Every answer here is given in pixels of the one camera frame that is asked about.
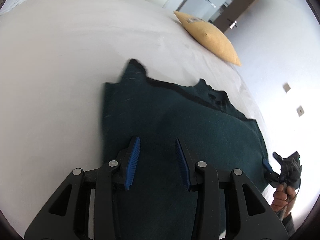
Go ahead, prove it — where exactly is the dark green knit sweater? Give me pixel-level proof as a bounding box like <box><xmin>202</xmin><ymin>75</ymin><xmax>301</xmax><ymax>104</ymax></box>
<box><xmin>101</xmin><ymin>59</ymin><xmax>268</xmax><ymax>239</ymax></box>

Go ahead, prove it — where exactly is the person's right hand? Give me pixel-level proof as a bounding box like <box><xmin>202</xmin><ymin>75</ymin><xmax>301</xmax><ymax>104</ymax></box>
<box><xmin>271</xmin><ymin>184</ymin><xmax>296</xmax><ymax>217</ymax></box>

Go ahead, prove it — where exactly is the white bed sheet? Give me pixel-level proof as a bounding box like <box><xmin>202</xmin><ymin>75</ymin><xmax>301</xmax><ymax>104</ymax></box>
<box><xmin>1</xmin><ymin>0</ymin><xmax>263</xmax><ymax>236</ymax></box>

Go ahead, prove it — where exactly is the yellow pillow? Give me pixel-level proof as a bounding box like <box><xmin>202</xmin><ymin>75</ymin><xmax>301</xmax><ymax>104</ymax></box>
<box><xmin>174</xmin><ymin>11</ymin><xmax>241</xmax><ymax>66</ymax></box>

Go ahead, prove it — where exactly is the dark brown door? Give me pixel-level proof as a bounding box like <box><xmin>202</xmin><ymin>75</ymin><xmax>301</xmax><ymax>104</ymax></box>
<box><xmin>213</xmin><ymin>0</ymin><xmax>258</xmax><ymax>33</ymax></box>

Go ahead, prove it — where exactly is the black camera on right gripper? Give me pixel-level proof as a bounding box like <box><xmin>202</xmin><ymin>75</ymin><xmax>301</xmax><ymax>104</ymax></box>
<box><xmin>286</xmin><ymin>151</ymin><xmax>302</xmax><ymax>173</ymax></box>

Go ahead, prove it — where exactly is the lower wall outlet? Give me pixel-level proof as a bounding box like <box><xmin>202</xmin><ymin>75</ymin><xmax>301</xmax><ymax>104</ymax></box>
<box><xmin>297</xmin><ymin>106</ymin><xmax>304</xmax><ymax>117</ymax></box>

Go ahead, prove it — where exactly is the wall outlet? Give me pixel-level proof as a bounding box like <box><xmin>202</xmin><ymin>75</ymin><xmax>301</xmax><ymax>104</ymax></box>
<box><xmin>297</xmin><ymin>106</ymin><xmax>304</xmax><ymax>117</ymax></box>
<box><xmin>283</xmin><ymin>82</ymin><xmax>291</xmax><ymax>93</ymax></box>

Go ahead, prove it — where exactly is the upper wall outlet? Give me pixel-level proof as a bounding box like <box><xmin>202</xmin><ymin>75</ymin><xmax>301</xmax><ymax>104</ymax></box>
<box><xmin>283</xmin><ymin>82</ymin><xmax>291</xmax><ymax>93</ymax></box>

